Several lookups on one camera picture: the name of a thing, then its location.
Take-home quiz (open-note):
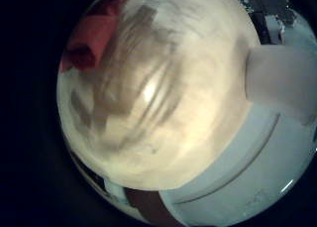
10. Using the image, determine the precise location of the orange button-up shirt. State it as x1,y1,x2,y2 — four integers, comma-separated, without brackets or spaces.
58,0,134,73

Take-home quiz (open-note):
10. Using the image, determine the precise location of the black cables and electronics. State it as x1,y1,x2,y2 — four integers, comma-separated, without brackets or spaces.
231,0,298,45

